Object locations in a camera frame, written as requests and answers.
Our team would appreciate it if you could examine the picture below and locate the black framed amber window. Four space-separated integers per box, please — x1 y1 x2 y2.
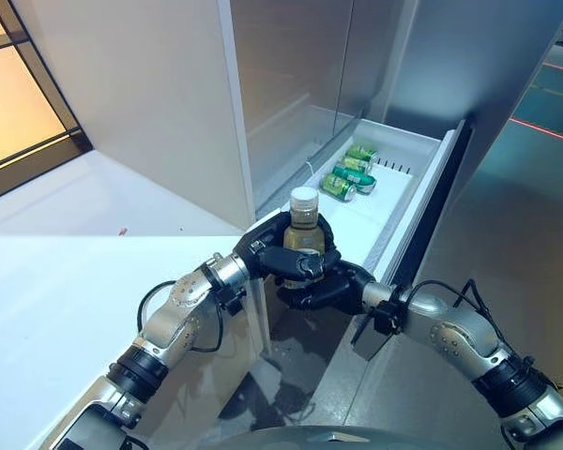
0 0 96 207

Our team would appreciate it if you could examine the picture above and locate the dark green drink can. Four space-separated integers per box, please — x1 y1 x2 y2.
332 162 378 195

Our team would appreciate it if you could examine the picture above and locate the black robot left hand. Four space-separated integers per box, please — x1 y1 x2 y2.
232 210 344 293

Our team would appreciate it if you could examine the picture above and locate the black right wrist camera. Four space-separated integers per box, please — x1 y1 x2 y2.
372 287 403 338

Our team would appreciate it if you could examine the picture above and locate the white counter cabinet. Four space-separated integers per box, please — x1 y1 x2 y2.
0 149 269 450

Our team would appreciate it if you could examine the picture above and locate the stainless steel fridge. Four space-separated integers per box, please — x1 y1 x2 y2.
227 0 563 363

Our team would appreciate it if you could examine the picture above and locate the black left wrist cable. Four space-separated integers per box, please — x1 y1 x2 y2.
136 279 227 353

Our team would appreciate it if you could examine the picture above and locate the fridge drawer with white bin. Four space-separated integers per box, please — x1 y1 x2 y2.
254 105 476 363

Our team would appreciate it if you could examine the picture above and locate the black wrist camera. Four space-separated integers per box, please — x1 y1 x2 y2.
372 287 403 338
214 284 246 316

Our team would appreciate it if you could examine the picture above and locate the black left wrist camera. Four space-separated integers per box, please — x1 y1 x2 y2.
214 284 246 316

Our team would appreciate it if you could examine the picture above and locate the tea bottle with white cap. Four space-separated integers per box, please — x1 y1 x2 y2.
281 186 327 293

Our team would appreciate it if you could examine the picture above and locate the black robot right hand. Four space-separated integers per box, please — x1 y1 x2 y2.
275 260 377 317

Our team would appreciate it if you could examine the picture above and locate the light green drink can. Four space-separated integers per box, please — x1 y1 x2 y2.
345 143 381 163
319 171 358 203
340 156 374 176

